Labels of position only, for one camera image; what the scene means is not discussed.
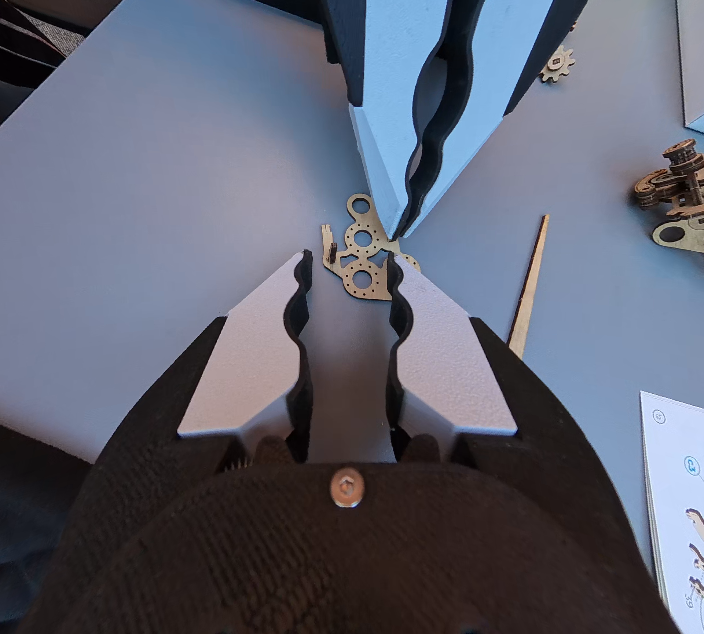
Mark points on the small wooden gear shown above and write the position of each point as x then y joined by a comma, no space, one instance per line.
550,70

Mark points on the perforated wooden plate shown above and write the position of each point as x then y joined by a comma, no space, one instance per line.
348,234

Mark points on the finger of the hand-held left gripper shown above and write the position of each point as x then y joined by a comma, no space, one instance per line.
396,28
511,28

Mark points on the grey desk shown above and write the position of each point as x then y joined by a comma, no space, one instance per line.
165,204

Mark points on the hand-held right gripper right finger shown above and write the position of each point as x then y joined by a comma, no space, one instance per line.
445,370

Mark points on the wooden puzzle pieces left edge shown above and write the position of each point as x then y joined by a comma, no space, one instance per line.
682,171

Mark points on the white instruction booklet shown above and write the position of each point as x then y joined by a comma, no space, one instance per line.
676,452

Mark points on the thin wooden stick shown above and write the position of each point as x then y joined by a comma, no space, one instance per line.
528,293

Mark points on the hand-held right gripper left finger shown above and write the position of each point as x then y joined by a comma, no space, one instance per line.
247,370

